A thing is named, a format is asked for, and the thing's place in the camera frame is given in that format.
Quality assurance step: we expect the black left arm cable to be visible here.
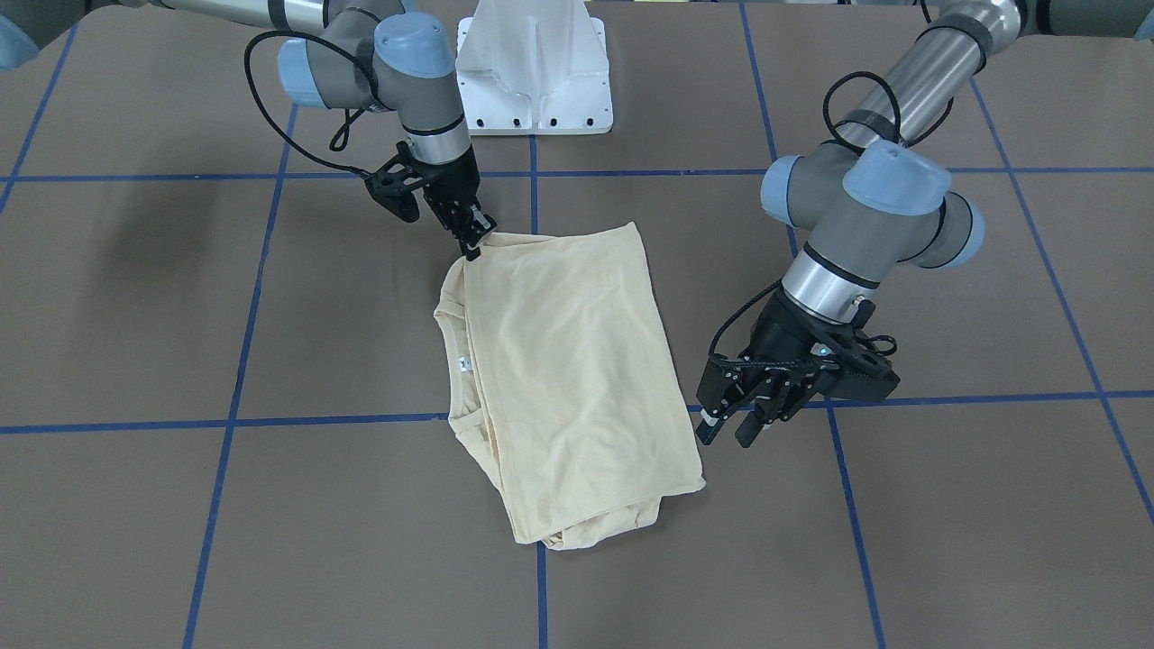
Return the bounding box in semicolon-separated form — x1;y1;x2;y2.
709;70;957;361

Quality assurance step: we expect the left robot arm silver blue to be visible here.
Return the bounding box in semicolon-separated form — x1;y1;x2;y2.
695;1;1151;447

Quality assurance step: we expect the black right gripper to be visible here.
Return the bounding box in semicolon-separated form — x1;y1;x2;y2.
364;142;496;261

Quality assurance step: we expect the white central mounting column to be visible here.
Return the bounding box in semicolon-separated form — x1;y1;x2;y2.
456;1;614;137

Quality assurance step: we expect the beige long-sleeve printed shirt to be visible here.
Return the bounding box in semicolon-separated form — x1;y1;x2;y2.
434;223;706;551

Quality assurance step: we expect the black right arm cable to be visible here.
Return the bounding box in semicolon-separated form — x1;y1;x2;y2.
243;30;398;178

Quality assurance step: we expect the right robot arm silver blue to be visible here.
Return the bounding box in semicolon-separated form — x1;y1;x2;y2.
162;1;496;261

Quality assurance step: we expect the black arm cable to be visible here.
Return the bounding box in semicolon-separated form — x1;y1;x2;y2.
709;70;957;361
243;30;398;178

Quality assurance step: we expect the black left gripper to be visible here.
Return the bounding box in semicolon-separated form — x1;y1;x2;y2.
696;288;900;449

